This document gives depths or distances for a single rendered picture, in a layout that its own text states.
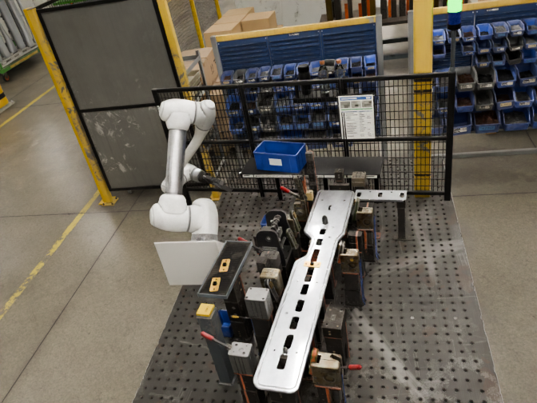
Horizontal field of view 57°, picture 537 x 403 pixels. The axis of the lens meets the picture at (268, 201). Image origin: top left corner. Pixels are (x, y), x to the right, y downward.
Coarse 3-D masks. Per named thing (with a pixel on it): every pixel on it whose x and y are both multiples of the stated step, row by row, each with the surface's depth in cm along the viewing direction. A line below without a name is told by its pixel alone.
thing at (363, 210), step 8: (360, 208) 267; (368, 208) 265; (360, 216) 265; (368, 216) 263; (360, 224) 268; (368, 224) 267; (368, 232) 270; (368, 240) 274; (368, 248) 277; (376, 248) 280; (368, 256) 279; (376, 256) 280
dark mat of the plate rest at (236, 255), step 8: (224, 248) 238; (232, 248) 237; (240, 248) 236; (248, 248) 235; (224, 256) 233; (232, 256) 232; (240, 256) 231; (216, 264) 229; (232, 264) 227; (240, 264) 226; (216, 272) 224; (224, 272) 223; (232, 272) 223; (208, 280) 221; (224, 280) 219; (232, 280) 218; (208, 288) 216; (224, 288) 215
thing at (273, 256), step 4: (264, 252) 244; (268, 252) 244; (272, 252) 243; (276, 252) 242; (260, 256) 242; (264, 256) 242; (268, 256) 240; (272, 256) 240; (276, 256) 240; (268, 260) 239; (272, 260) 239; (276, 260) 239; (272, 264) 240; (276, 264) 240; (280, 264) 246; (272, 268) 242; (276, 268) 241; (280, 268) 246; (284, 288) 255
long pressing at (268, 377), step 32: (320, 192) 294; (352, 192) 289; (320, 224) 268; (320, 256) 246; (288, 288) 231; (320, 288) 228; (288, 320) 215; (288, 352) 200; (256, 384) 190; (288, 384) 188
